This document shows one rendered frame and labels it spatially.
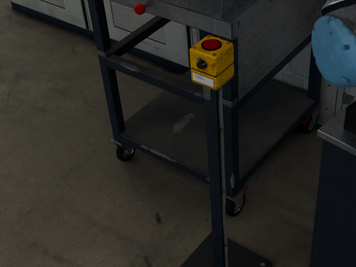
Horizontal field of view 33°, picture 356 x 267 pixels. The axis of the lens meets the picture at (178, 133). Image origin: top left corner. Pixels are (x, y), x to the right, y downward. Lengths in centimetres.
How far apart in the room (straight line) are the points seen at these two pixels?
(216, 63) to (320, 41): 29
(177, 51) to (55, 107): 64
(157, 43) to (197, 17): 123
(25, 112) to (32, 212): 66
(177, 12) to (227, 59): 36
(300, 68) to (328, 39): 129
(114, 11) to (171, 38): 37
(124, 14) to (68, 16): 46
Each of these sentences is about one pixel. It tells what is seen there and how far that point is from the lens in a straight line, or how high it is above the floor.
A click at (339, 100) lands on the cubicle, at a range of 252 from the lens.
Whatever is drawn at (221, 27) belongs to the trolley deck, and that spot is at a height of 82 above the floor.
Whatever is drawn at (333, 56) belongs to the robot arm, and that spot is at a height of 101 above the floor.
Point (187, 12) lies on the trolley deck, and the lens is 175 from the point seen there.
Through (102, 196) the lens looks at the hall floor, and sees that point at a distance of 238.
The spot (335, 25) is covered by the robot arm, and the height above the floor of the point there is 107.
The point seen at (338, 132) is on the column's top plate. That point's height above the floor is 75.
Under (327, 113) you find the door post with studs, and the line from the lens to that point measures 259.
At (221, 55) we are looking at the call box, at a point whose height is 89.
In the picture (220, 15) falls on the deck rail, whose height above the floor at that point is 85.
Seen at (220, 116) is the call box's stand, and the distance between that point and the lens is 159.
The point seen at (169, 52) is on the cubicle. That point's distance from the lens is 292.
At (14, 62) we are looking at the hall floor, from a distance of 328.
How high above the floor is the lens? 168
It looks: 40 degrees down
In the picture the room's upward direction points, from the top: 6 degrees counter-clockwise
